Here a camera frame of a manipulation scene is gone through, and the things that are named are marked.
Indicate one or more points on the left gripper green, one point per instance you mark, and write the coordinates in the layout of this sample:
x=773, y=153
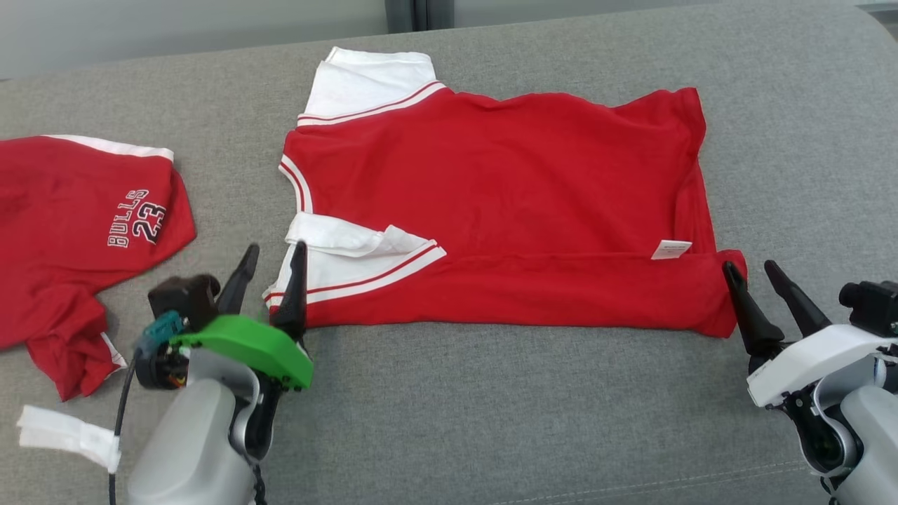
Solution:
x=259, y=347

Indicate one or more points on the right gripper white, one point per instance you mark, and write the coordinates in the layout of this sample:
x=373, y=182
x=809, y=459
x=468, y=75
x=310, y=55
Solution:
x=807, y=358

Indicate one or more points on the red Bulls 23 shorts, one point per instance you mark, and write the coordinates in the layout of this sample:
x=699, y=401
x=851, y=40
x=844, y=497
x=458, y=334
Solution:
x=63, y=231

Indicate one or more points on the red shirt with white sleeves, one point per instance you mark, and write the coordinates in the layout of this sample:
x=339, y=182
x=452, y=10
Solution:
x=505, y=203

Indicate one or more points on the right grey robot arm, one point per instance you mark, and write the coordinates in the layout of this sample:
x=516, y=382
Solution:
x=870, y=428

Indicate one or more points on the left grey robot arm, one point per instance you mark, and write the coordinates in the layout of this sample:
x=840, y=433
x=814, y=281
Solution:
x=189, y=449

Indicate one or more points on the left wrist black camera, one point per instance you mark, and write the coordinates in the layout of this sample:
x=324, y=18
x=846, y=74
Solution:
x=184, y=298

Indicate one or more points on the wrist black camera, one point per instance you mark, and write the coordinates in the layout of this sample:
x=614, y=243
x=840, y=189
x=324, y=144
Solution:
x=873, y=305
x=184, y=298

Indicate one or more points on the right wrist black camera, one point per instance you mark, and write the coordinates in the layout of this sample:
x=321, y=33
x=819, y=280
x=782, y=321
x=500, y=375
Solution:
x=873, y=305

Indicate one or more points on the grey partition post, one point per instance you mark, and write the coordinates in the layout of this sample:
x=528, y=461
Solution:
x=419, y=14

